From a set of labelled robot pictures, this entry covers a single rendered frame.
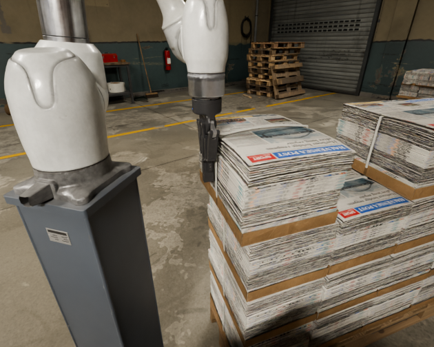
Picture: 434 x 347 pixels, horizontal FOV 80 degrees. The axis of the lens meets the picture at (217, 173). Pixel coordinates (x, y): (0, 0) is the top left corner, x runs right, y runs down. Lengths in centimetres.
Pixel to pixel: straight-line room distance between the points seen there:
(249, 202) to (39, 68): 47
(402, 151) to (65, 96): 94
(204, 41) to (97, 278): 58
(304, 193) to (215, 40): 40
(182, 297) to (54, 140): 124
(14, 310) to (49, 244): 121
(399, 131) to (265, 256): 60
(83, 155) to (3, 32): 636
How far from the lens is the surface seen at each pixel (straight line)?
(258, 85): 731
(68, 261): 72
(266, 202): 61
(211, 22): 61
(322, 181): 68
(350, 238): 93
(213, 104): 64
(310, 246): 80
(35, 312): 183
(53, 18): 76
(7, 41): 689
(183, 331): 151
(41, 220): 68
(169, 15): 76
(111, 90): 660
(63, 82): 56
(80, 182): 60
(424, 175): 101
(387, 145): 105
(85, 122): 57
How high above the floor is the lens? 128
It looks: 27 degrees down
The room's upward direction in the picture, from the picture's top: straight up
